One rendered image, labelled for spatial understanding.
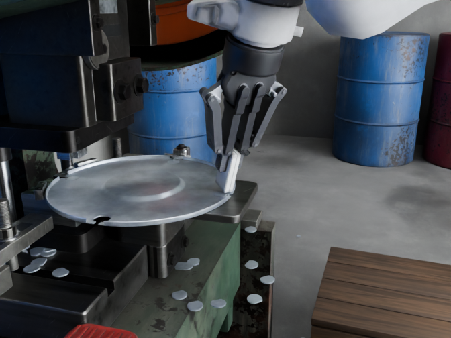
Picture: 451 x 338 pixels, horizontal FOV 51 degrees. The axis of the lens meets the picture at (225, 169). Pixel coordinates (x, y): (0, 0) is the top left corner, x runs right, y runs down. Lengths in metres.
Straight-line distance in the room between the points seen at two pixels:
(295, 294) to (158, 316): 1.26
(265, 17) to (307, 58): 3.42
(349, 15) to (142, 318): 0.47
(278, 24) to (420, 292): 0.95
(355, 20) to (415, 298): 0.96
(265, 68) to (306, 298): 1.39
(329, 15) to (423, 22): 3.50
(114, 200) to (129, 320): 0.17
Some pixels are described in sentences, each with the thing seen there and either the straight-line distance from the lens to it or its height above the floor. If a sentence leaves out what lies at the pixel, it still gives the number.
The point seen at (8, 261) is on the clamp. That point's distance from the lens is 0.72.
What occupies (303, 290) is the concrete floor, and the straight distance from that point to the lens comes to 1.93.
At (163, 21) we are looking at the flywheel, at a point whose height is 1.02.
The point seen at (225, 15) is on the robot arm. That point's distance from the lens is 0.58.
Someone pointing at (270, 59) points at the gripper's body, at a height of 0.99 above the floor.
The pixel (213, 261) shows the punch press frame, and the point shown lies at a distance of 0.81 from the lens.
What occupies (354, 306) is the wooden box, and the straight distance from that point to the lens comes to 1.25.
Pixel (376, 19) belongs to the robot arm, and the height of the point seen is 1.04.
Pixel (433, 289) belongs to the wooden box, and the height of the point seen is 0.35.
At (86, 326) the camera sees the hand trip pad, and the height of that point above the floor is 0.76.
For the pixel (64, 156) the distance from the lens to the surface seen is 0.78.
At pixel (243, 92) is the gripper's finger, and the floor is 0.94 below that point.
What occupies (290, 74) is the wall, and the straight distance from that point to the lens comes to 4.01.
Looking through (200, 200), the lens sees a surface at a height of 0.78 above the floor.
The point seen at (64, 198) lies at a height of 0.78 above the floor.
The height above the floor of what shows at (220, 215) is 0.78.
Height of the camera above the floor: 1.05
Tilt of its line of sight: 19 degrees down
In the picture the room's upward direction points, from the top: straight up
